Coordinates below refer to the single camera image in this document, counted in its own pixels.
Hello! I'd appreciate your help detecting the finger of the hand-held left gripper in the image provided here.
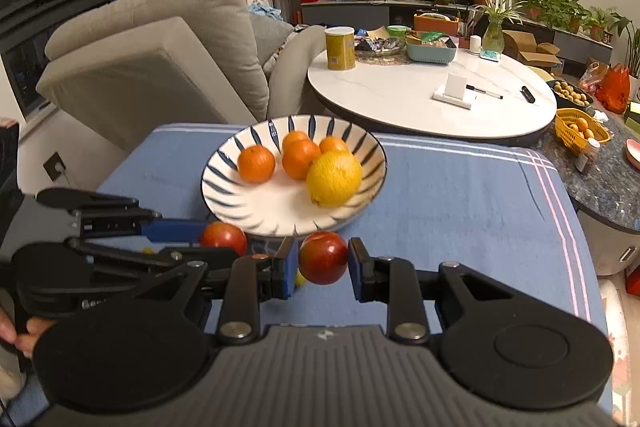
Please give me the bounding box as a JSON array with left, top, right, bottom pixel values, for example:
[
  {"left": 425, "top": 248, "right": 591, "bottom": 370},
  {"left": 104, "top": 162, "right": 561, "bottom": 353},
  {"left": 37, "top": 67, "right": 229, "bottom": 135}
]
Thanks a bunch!
[
  {"left": 65, "top": 241, "right": 241, "bottom": 280},
  {"left": 36, "top": 188, "right": 208, "bottom": 244}
]

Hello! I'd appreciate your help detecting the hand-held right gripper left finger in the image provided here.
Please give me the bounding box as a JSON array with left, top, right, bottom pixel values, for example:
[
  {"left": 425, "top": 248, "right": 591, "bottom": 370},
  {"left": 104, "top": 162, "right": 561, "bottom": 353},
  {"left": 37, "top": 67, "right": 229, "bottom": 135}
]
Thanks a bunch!
[{"left": 120, "top": 237, "right": 301, "bottom": 344}]

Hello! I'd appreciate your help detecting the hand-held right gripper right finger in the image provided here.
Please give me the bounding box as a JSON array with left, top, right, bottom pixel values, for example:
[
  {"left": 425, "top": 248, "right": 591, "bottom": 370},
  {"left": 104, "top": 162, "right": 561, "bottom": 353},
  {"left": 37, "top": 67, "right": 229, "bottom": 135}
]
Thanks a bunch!
[{"left": 348, "top": 237, "right": 531, "bottom": 344}]

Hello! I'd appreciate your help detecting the small red apple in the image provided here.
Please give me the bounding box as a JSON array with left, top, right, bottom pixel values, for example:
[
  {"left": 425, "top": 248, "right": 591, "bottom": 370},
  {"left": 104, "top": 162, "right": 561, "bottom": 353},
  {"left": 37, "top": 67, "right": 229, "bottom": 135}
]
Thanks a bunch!
[
  {"left": 298, "top": 231, "right": 349, "bottom": 285},
  {"left": 200, "top": 222, "right": 248, "bottom": 258}
]

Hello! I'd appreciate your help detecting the white plate with dark stripes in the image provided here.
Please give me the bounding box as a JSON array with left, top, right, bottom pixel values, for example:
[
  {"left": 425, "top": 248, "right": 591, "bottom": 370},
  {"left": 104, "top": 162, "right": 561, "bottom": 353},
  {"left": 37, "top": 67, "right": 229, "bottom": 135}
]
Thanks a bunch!
[{"left": 201, "top": 114, "right": 388, "bottom": 238}]

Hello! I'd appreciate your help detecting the large yellow citrus fruit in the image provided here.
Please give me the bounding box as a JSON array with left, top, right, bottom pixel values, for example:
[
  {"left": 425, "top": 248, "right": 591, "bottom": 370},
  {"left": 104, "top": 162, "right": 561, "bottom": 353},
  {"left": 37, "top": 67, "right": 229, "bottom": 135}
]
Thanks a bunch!
[{"left": 306, "top": 150, "right": 363, "bottom": 208}]

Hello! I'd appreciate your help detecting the small orange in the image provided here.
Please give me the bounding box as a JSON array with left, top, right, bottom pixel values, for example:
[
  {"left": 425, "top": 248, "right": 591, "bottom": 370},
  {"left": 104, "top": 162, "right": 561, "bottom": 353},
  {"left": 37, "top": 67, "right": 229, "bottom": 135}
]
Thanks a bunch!
[
  {"left": 281, "top": 131, "right": 311, "bottom": 152},
  {"left": 319, "top": 136, "right": 349, "bottom": 155}
]

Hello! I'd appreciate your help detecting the dark bowl of yellow fruits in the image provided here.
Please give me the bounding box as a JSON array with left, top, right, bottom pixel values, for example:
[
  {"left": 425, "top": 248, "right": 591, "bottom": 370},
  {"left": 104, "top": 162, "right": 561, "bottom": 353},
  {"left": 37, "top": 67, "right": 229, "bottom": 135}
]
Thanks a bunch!
[{"left": 547, "top": 79, "right": 596, "bottom": 109}]

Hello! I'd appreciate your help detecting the person's left hand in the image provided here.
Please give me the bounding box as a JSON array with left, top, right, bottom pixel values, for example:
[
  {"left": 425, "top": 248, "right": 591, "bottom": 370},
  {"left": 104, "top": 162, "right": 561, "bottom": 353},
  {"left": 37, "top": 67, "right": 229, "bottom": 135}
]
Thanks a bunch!
[{"left": 0, "top": 309, "right": 56, "bottom": 358}]

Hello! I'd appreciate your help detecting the blue striped cloth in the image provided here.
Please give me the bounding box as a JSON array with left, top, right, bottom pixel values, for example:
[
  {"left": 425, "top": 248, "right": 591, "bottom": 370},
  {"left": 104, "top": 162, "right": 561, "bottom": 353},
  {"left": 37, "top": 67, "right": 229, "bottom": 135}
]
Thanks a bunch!
[{"left": 0, "top": 123, "right": 613, "bottom": 427}]

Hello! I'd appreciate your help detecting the beige sofa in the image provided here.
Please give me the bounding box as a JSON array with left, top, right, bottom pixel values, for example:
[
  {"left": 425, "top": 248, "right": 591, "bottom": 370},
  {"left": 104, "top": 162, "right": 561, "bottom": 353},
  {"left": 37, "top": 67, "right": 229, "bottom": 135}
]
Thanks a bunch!
[{"left": 36, "top": 0, "right": 328, "bottom": 152}]

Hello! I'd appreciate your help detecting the white oval table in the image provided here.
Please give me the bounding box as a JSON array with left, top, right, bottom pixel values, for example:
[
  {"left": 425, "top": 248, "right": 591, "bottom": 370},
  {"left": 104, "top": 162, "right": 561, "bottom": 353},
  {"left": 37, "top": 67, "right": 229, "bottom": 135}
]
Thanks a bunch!
[{"left": 306, "top": 42, "right": 558, "bottom": 140}]

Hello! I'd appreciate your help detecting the white card stand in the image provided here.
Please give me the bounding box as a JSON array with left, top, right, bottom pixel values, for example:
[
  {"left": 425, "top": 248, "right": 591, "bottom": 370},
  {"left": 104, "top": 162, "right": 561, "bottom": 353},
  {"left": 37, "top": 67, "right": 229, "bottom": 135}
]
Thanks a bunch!
[{"left": 433, "top": 73, "right": 473, "bottom": 111}]

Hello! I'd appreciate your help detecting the grey pillow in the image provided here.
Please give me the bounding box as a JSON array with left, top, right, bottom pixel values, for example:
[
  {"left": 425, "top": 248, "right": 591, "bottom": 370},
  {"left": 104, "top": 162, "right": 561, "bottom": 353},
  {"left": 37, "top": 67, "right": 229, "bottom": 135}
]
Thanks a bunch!
[{"left": 248, "top": 12, "right": 295, "bottom": 65}]

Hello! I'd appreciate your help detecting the black marker pen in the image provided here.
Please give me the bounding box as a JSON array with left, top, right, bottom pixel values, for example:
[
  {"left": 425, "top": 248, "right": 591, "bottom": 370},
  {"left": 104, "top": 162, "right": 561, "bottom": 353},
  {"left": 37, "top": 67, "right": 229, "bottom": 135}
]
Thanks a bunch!
[{"left": 466, "top": 84, "right": 505, "bottom": 100}]

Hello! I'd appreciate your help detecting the yellow can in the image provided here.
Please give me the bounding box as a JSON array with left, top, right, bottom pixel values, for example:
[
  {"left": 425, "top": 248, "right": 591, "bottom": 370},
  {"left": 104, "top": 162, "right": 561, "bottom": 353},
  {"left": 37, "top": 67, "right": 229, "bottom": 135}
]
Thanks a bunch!
[{"left": 325, "top": 27, "right": 357, "bottom": 70}]

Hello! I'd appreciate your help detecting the tray of snacks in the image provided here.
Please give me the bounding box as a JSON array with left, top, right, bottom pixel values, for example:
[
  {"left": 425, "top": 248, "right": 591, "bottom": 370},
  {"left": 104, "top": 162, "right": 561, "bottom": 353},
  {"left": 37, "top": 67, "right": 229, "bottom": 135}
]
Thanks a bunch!
[{"left": 354, "top": 32, "right": 406, "bottom": 56}]

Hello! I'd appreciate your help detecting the teal plastic basket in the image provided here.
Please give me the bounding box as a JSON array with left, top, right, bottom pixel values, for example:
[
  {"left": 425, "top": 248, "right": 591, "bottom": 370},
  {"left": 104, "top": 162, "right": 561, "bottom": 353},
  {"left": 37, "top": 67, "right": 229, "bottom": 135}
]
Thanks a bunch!
[{"left": 405, "top": 36, "right": 458, "bottom": 65}]

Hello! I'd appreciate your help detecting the yellow plastic basket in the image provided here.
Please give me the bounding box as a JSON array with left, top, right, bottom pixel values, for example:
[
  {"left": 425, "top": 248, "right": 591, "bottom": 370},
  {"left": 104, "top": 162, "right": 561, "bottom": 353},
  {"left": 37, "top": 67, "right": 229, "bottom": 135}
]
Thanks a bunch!
[{"left": 554, "top": 108, "right": 612, "bottom": 156}]

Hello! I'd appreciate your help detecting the small glass jar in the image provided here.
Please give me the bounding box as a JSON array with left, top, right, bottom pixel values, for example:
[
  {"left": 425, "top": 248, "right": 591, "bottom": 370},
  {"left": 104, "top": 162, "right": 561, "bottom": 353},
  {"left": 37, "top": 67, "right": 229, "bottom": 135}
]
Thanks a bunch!
[{"left": 575, "top": 139, "right": 601, "bottom": 172}]

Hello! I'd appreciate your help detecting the grey television cabinet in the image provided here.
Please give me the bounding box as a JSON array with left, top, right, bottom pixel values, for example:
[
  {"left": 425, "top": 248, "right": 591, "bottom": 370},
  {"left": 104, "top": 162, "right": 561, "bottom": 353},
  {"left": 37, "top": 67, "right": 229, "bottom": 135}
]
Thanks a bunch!
[{"left": 300, "top": 0, "right": 615, "bottom": 68}]

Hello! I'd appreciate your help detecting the orange storage box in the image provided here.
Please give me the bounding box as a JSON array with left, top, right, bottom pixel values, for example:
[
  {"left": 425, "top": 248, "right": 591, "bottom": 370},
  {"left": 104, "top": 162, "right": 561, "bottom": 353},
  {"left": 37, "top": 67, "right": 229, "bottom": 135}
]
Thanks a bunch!
[{"left": 413, "top": 10, "right": 460, "bottom": 35}]

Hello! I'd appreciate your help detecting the dark marble round table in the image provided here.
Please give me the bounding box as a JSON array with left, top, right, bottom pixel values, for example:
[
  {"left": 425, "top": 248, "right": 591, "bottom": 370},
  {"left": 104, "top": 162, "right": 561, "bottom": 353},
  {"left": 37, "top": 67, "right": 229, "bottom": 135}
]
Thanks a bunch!
[{"left": 535, "top": 107, "right": 640, "bottom": 278}]

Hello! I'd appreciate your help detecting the floral mat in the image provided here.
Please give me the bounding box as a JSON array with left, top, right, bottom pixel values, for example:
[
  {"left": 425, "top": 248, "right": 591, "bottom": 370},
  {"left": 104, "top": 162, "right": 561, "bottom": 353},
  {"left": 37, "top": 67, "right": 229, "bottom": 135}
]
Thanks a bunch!
[{"left": 597, "top": 277, "right": 633, "bottom": 427}]

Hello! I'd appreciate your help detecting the glass vase with green plant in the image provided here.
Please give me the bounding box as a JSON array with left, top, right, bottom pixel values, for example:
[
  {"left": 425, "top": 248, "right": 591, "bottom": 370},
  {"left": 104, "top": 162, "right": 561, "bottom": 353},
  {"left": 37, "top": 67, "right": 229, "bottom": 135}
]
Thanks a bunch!
[{"left": 470, "top": 0, "right": 526, "bottom": 52}]

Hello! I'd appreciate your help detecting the open cardboard box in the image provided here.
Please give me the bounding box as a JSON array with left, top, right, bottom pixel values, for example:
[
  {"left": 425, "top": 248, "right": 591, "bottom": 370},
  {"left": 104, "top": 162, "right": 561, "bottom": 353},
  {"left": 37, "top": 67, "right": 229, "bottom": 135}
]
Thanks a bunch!
[{"left": 502, "top": 29, "right": 563, "bottom": 68}]

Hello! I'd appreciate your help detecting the orange plastic bag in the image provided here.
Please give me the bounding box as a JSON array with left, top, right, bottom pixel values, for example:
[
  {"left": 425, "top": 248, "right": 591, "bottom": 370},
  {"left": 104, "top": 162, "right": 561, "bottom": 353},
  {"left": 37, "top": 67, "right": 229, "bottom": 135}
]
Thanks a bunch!
[{"left": 597, "top": 63, "right": 632, "bottom": 114}]

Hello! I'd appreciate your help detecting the tall leafy plant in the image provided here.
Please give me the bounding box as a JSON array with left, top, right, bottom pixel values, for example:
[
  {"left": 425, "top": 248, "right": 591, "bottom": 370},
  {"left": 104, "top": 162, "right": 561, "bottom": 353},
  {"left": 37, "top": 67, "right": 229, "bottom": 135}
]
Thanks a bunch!
[{"left": 610, "top": 12, "right": 640, "bottom": 78}]

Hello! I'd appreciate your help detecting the wall socket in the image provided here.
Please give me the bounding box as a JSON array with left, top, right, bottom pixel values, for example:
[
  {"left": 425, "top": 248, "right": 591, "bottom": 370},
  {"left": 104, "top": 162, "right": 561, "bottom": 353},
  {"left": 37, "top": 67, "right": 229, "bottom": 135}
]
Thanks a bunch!
[{"left": 43, "top": 151, "right": 68, "bottom": 180}]

